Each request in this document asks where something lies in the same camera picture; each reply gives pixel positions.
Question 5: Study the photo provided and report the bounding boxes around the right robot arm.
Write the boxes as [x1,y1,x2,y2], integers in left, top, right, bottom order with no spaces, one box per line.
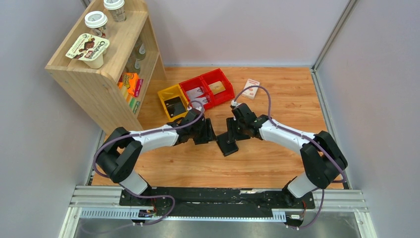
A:
[228,101,348,201]

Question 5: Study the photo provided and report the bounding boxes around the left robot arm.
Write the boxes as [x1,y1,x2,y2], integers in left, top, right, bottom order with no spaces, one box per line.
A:
[94,109,217,195]

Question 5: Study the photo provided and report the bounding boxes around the white cards in bin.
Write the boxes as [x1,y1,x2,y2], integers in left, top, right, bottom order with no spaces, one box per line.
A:
[186,87,210,106]

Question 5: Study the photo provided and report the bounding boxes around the black card in bin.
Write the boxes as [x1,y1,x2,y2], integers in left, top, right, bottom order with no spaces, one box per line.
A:
[164,97,186,118]

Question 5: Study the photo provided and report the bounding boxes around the white pink card box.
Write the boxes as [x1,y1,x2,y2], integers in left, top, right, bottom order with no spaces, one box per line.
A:
[241,78,260,100]

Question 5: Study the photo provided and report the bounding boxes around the tan card in bin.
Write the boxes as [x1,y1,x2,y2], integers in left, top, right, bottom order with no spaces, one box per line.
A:
[209,81,226,95]

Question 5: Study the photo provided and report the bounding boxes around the yellow plastic bin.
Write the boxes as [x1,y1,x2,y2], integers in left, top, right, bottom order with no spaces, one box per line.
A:
[157,84,189,122]

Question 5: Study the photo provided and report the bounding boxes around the red plastic bin right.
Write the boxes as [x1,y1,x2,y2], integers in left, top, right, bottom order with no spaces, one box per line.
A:
[201,68,235,106]

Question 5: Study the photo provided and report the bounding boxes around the orange snack box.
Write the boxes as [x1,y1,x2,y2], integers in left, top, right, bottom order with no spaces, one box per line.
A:
[117,72,144,97]

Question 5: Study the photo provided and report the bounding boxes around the glass bottle on shelf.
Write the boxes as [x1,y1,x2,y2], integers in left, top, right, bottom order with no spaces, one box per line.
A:
[133,38,146,60]

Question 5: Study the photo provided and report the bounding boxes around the wooden shelf unit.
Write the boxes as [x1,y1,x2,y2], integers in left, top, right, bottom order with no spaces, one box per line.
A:
[45,0,166,134]

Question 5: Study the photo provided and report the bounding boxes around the Chobani yogurt cup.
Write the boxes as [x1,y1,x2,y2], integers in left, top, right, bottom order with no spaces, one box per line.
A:
[65,33,110,69]

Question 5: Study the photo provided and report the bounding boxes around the white lidded cup far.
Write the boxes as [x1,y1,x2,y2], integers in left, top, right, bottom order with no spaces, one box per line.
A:
[104,0,126,22]

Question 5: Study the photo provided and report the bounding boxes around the white lidded cup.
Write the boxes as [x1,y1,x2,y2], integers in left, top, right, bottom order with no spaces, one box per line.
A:
[84,11,108,39]
[104,0,126,22]

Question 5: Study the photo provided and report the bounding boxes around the white lidded cup near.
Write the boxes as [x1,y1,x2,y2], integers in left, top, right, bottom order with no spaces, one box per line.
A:
[84,11,108,39]

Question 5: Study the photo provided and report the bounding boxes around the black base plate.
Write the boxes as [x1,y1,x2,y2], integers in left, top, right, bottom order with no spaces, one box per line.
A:
[119,187,315,218]

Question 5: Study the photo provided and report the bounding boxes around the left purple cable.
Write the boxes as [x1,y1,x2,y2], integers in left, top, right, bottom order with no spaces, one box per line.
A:
[92,100,206,227]

